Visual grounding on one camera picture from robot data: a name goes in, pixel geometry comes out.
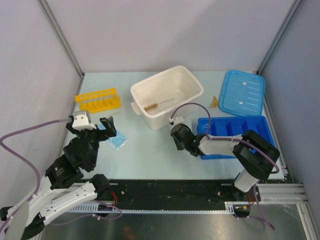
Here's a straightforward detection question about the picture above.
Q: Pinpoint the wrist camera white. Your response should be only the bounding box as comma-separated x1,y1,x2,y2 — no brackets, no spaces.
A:
72,110,97,131
169,116,184,126

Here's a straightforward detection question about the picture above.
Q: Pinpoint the white plastic tub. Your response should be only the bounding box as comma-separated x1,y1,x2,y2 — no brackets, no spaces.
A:
130,65,204,131

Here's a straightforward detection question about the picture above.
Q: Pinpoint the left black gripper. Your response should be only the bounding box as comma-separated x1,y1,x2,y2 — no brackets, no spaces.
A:
68,116,117,168

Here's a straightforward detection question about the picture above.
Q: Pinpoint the yellow test tube rack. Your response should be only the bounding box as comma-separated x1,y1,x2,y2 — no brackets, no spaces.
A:
74,88,122,114

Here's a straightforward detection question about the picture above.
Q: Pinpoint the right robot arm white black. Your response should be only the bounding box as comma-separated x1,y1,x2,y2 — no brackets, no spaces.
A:
170,123,280,201

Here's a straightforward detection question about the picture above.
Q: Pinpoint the brown bottle brush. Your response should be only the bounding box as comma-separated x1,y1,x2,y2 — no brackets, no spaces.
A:
143,98,175,112

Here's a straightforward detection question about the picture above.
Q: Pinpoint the white cable duct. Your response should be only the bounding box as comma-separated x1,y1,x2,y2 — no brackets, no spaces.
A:
67,202,253,215

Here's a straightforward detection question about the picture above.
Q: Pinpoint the blue plastic lid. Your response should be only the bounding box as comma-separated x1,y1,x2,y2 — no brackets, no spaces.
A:
218,70,266,117

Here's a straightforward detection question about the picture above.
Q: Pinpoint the clear glass slide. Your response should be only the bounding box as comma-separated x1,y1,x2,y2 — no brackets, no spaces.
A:
112,109,123,117

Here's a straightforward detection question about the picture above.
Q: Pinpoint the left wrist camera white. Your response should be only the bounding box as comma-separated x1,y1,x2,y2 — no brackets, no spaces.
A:
72,110,97,131

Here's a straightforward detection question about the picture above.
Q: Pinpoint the blue compartment tray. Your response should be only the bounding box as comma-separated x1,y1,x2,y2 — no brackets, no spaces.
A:
197,115,276,160

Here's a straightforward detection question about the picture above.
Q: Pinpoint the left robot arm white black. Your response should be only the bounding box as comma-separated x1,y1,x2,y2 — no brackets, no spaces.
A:
0,114,117,240

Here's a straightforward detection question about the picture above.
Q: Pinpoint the blue face mask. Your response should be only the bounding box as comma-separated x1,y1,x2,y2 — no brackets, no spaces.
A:
101,128,128,151

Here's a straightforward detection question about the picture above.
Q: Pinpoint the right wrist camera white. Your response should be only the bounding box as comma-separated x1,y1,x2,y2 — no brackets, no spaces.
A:
169,116,184,126

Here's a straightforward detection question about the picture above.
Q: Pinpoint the small tan rubber piece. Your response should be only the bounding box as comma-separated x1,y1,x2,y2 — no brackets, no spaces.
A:
210,96,219,109

